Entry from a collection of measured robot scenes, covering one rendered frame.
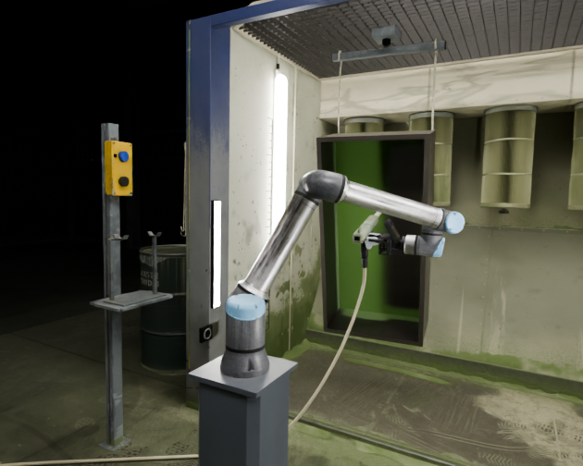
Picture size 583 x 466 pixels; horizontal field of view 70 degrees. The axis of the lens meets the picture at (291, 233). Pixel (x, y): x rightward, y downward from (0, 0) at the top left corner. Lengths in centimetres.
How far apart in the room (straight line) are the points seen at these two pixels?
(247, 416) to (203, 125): 158
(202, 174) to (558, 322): 259
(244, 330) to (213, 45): 163
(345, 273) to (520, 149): 151
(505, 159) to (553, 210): 62
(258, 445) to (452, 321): 215
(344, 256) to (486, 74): 164
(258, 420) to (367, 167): 166
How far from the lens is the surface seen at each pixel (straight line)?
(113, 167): 216
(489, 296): 350
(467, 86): 342
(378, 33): 271
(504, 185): 335
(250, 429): 161
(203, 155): 246
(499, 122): 341
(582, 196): 339
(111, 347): 235
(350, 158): 268
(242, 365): 160
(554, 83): 340
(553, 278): 358
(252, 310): 155
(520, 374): 335
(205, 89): 250
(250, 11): 245
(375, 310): 294
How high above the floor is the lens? 131
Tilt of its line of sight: 5 degrees down
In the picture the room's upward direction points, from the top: 1 degrees clockwise
